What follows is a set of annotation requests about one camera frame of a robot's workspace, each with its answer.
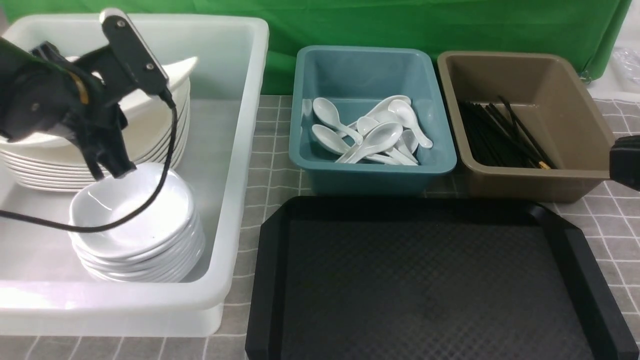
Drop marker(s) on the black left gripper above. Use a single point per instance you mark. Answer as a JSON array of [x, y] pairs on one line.
[[77, 101]]

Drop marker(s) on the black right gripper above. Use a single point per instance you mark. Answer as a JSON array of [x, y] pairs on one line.
[[624, 162]]

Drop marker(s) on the large white square plate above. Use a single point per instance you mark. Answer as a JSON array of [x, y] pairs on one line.
[[136, 106]]

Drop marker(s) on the white ceramic soup spoon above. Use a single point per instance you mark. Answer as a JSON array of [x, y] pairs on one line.
[[328, 114]]

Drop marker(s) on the stack of white square plates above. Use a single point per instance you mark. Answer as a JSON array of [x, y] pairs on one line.
[[63, 169]]

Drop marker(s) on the clear plastic bag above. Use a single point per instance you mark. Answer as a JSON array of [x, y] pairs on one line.
[[627, 64]]

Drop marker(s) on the brown plastic bin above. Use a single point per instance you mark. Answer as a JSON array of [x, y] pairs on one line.
[[553, 103]]

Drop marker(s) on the bundle of black chopsticks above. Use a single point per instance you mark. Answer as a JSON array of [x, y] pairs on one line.
[[499, 138]]

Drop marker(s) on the green backdrop cloth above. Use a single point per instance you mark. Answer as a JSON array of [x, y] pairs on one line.
[[581, 31]]

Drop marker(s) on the stack of small white dishes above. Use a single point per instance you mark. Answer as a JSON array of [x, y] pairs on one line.
[[161, 245]]

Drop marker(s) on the large white plastic tub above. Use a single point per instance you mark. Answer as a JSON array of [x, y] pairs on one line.
[[45, 291]]

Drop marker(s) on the pile of white soup spoons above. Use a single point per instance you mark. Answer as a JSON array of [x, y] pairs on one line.
[[391, 135]]

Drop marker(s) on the teal plastic bin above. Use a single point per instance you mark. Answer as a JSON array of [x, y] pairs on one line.
[[355, 80]]

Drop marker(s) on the black plastic serving tray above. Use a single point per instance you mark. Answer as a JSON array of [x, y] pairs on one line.
[[383, 278]]

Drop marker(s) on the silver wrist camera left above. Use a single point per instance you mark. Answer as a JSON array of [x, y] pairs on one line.
[[132, 53]]

